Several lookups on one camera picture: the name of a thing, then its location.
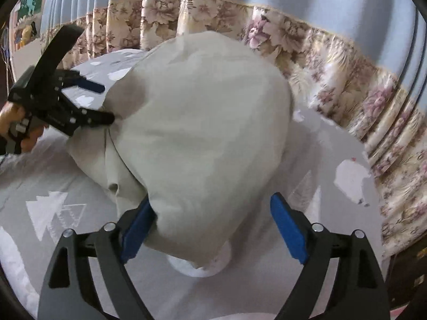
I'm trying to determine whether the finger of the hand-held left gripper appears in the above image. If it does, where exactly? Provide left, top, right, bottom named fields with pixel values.
left=59, top=95, right=116, bottom=138
left=55, top=69, right=106, bottom=94

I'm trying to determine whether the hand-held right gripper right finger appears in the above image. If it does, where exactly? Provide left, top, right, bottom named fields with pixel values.
left=270, top=192, right=392, bottom=320

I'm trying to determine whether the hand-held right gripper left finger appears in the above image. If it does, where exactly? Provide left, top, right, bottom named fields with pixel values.
left=37, top=199, right=158, bottom=320

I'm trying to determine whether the beige jacket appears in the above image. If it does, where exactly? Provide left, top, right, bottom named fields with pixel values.
left=65, top=31, right=297, bottom=271

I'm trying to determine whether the person's left hand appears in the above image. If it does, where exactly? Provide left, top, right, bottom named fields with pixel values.
left=0, top=102, right=45, bottom=154

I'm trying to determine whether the grey printed bed sheet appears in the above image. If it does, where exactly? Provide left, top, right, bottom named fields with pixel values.
left=0, top=48, right=393, bottom=320

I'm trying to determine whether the dark wooden furniture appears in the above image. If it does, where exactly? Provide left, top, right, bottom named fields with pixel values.
left=383, top=240, right=427, bottom=310

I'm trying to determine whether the blue curtain with floral hem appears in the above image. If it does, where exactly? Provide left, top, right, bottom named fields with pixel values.
left=39, top=0, right=427, bottom=262

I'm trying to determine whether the green wall poster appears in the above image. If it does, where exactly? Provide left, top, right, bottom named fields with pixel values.
left=17, top=0, right=45, bottom=19

